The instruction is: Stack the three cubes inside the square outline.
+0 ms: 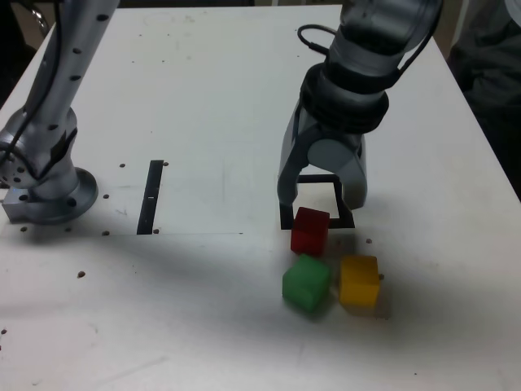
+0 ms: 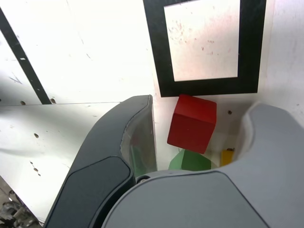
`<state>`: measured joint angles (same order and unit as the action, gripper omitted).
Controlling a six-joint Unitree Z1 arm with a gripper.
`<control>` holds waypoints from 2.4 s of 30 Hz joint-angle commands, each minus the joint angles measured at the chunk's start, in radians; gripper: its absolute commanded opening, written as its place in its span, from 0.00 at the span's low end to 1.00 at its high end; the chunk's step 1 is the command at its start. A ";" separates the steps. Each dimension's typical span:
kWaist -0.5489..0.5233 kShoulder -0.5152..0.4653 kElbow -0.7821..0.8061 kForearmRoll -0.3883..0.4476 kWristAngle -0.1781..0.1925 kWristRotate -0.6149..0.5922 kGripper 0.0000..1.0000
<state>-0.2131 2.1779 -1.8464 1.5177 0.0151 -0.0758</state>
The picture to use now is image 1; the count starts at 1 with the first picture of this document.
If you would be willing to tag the chrome metal tube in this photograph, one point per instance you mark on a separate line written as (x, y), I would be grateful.
(40, 19)

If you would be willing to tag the black tape strip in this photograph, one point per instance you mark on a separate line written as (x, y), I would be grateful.
(148, 199)

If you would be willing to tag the yellow cube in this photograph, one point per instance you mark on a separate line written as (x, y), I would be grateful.
(358, 281)

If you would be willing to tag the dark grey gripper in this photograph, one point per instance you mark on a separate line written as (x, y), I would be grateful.
(325, 132)

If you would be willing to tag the green cube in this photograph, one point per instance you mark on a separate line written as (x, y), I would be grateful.
(305, 283)

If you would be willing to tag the black tape square outline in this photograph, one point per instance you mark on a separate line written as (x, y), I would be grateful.
(344, 223)

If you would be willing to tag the red cube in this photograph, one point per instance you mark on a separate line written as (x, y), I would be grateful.
(309, 232)

